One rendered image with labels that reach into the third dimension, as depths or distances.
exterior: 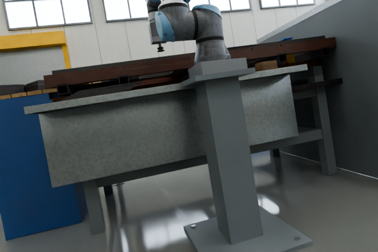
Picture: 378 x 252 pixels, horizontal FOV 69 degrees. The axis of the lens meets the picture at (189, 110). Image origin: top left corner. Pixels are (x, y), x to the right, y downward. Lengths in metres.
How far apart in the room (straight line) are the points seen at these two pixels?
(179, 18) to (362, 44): 1.05
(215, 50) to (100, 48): 9.09
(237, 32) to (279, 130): 9.77
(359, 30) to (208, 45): 0.94
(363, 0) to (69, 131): 1.61
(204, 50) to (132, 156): 0.63
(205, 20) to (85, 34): 9.22
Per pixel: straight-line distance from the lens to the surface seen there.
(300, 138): 1.79
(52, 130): 1.42
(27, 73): 10.25
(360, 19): 1.77
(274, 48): 1.66
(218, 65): 1.05
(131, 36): 10.18
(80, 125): 1.39
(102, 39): 10.14
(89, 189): 1.53
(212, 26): 1.11
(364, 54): 1.75
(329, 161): 1.91
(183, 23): 1.08
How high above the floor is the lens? 0.60
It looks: 2 degrees down
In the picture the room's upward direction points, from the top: 9 degrees counter-clockwise
